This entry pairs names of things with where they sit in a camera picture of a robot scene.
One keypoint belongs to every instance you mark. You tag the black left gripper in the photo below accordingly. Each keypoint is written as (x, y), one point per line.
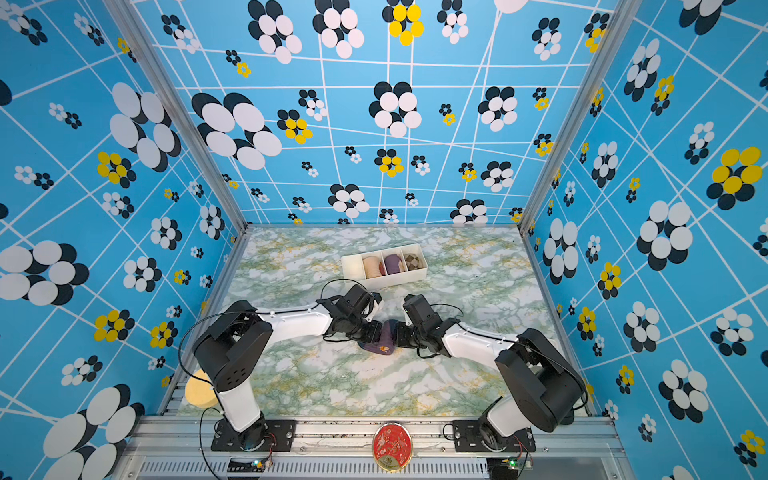
(376, 328)

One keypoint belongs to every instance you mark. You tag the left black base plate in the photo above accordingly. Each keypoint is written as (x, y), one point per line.
(262, 436)

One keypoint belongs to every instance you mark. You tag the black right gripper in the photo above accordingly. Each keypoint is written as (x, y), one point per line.
(401, 342)

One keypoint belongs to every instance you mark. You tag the white divided organizer tray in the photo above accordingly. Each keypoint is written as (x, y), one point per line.
(353, 270)

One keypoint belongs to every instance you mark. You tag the left green circuit board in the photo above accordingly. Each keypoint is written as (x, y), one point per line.
(248, 466)

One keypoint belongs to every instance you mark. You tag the red round badge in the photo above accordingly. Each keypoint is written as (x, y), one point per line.
(392, 447)

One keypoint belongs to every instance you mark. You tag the right green circuit board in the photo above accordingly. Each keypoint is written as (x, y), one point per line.
(504, 466)

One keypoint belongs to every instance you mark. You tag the purple striped sock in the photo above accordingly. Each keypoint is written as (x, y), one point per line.
(385, 342)

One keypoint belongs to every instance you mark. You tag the pink rolled sock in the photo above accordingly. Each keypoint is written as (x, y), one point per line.
(373, 267)

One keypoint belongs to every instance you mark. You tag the purple rolled sock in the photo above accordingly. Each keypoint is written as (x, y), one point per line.
(393, 264)

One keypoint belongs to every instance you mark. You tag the green circuit board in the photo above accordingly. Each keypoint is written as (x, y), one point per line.
(248, 466)
(504, 466)

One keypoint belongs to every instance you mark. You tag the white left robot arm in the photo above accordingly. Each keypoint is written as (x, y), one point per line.
(229, 350)

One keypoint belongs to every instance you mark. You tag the aluminium front rail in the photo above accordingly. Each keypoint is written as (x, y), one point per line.
(341, 448)

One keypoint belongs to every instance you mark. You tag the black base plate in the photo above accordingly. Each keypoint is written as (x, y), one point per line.
(262, 436)
(469, 436)

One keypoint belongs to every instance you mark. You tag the yellow round sponge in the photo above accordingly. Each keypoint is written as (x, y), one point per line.
(199, 391)

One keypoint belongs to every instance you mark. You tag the brown patterned rolled sock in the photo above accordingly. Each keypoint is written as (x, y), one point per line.
(413, 262)

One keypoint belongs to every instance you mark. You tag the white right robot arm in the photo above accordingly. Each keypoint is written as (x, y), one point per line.
(543, 387)

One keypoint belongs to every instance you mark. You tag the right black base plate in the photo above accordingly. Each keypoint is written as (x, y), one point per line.
(469, 436)

